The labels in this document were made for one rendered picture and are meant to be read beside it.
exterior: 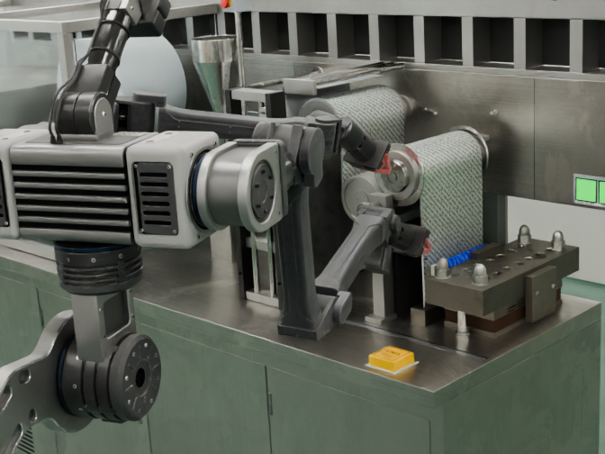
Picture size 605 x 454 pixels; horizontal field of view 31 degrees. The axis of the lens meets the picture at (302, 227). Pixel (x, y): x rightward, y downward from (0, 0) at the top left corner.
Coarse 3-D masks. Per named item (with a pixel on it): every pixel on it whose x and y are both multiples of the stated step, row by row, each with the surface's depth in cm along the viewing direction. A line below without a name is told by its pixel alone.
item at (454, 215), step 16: (448, 192) 260; (464, 192) 264; (480, 192) 269; (432, 208) 256; (448, 208) 261; (464, 208) 265; (480, 208) 270; (432, 224) 257; (448, 224) 262; (464, 224) 266; (480, 224) 271; (432, 240) 258; (448, 240) 263; (464, 240) 267; (480, 240) 272; (432, 256) 259; (448, 256) 264
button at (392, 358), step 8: (376, 352) 238; (384, 352) 238; (392, 352) 238; (400, 352) 238; (408, 352) 238; (376, 360) 236; (384, 360) 234; (392, 360) 234; (400, 360) 234; (408, 360) 236; (384, 368) 235; (392, 368) 233; (400, 368) 235
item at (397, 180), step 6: (390, 162) 254; (396, 162) 253; (396, 168) 253; (402, 168) 252; (384, 174) 256; (390, 174) 255; (396, 174) 254; (402, 174) 252; (408, 174) 252; (384, 180) 256; (390, 180) 256; (396, 180) 254; (402, 180) 252; (408, 180) 253; (390, 186) 256; (396, 186) 254; (402, 186) 253; (396, 192) 255
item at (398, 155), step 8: (392, 152) 254; (400, 152) 253; (400, 160) 253; (408, 160) 251; (408, 168) 252; (416, 176) 251; (408, 184) 253; (416, 184) 252; (384, 192) 259; (392, 192) 257; (400, 192) 255; (408, 192) 254
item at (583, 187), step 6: (582, 180) 259; (588, 180) 258; (576, 186) 260; (582, 186) 259; (588, 186) 258; (594, 186) 257; (576, 192) 260; (582, 192) 259; (588, 192) 258; (594, 192) 257; (576, 198) 261; (582, 198) 260; (588, 198) 259; (594, 198) 257
